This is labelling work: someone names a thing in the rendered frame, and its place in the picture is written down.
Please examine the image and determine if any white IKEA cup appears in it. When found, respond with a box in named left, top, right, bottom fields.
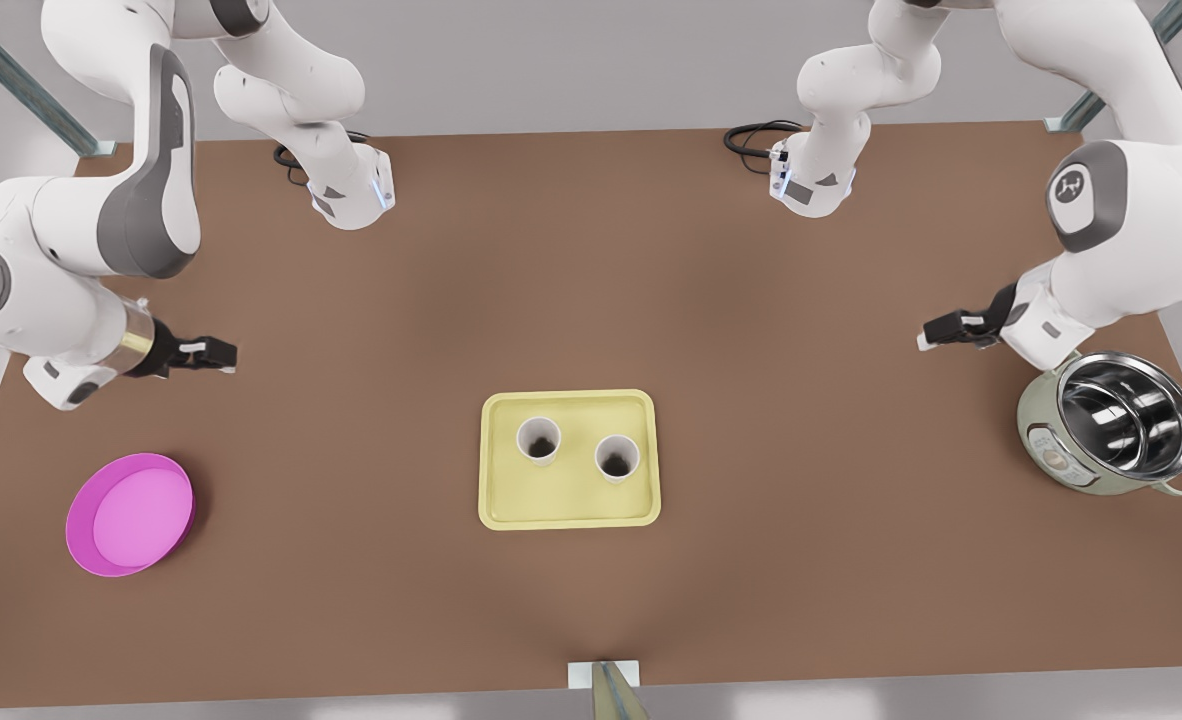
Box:
left=594, top=434, right=641, bottom=483
left=516, top=416, right=563, bottom=468

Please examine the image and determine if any green electric cooking pot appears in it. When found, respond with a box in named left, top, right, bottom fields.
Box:
left=1016, top=350, right=1182, bottom=497

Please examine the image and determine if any silver frame post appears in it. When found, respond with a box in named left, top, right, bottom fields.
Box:
left=1044, top=0, right=1182, bottom=134
left=567, top=659, right=652, bottom=720
left=0, top=8, right=118, bottom=159

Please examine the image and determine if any yellow rectangular tray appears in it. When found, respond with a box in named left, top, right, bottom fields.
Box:
left=478, top=389, right=662, bottom=531

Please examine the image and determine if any black cable loop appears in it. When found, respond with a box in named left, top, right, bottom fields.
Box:
left=273, top=130, right=372, bottom=187
left=723, top=120, right=808, bottom=177

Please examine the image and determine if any pink round plate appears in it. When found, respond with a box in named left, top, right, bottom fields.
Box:
left=65, top=453, right=195, bottom=578

